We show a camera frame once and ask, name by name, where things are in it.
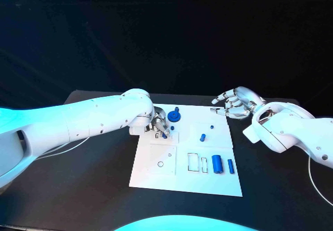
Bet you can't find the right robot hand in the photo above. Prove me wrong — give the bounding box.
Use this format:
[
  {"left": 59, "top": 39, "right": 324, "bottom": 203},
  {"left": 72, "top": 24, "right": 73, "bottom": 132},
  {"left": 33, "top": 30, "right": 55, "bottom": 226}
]
[{"left": 210, "top": 86, "right": 267, "bottom": 120}]

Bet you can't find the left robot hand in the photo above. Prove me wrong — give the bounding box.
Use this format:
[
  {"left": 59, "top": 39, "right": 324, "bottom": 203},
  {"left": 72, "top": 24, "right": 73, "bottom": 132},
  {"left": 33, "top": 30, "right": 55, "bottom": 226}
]
[{"left": 145, "top": 106, "right": 171, "bottom": 137}]

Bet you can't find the white task board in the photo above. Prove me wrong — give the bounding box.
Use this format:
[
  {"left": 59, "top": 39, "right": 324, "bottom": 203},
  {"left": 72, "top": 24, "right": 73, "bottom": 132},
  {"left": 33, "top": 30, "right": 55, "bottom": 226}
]
[{"left": 128, "top": 103, "right": 243, "bottom": 197}]

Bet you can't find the blue gear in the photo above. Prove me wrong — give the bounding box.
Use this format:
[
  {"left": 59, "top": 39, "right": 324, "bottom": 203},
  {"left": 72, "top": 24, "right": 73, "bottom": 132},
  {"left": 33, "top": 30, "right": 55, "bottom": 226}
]
[{"left": 167, "top": 107, "right": 181, "bottom": 122}]

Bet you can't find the thick blue cylinder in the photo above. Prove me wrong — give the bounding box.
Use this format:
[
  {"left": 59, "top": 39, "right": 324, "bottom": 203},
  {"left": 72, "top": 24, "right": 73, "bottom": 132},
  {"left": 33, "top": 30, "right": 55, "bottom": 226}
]
[{"left": 210, "top": 154, "right": 223, "bottom": 174}]

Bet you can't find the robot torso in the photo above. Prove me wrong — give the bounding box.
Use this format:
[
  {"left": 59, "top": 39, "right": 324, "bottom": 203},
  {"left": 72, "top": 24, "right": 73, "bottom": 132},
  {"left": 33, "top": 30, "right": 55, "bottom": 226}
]
[{"left": 114, "top": 215, "right": 265, "bottom": 231}]

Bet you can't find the white cable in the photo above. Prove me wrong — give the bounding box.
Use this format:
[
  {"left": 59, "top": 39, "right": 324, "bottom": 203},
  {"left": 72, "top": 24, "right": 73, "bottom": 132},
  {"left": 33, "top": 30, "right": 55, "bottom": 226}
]
[
  {"left": 39, "top": 142, "right": 70, "bottom": 156},
  {"left": 34, "top": 136, "right": 91, "bottom": 161},
  {"left": 308, "top": 155, "right": 333, "bottom": 206}
]

